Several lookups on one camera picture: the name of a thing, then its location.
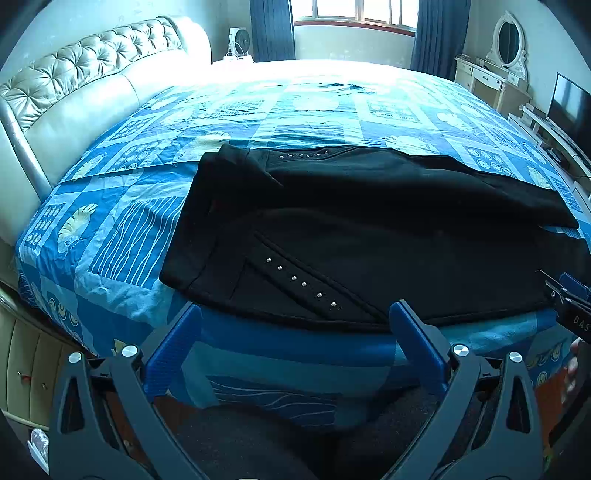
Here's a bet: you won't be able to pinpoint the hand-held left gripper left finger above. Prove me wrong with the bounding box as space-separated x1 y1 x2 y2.
48 302 218 480

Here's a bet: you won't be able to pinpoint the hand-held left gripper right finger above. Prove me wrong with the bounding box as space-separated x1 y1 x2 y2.
383 300 543 480

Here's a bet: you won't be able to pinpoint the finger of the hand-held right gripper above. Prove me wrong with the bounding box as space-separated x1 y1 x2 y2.
536 270 591 306

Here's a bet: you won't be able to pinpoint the black studded pants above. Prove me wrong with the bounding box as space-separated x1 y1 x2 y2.
159 142 591 334

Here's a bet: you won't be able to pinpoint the person's right hand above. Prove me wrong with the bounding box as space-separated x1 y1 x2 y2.
566 339 591 402

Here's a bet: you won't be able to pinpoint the blue patterned bedsheet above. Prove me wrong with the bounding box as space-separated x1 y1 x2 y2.
14 59 591 430

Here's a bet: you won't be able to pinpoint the cream bedside cabinet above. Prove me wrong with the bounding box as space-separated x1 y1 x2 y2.
0 281 93 430

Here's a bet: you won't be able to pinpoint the white television stand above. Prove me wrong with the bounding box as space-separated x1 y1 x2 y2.
508 104 591 208

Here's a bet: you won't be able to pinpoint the black television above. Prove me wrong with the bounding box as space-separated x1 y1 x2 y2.
547 72 591 158

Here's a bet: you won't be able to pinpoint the cream dresser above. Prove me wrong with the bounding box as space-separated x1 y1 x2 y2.
455 54 532 121

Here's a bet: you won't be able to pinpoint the white oval vanity mirror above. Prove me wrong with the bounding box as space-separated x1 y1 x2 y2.
485 10 529 81

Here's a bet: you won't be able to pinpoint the cream tufted headboard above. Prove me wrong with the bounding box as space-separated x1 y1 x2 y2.
0 15 213 245

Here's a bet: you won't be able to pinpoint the blue curtain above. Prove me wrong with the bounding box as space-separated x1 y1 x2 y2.
411 0 472 81
249 0 296 63

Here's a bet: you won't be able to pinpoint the white fan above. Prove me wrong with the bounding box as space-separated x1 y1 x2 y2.
228 27 254 61

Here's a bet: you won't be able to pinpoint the window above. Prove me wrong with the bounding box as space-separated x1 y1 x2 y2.
292 0 419 26

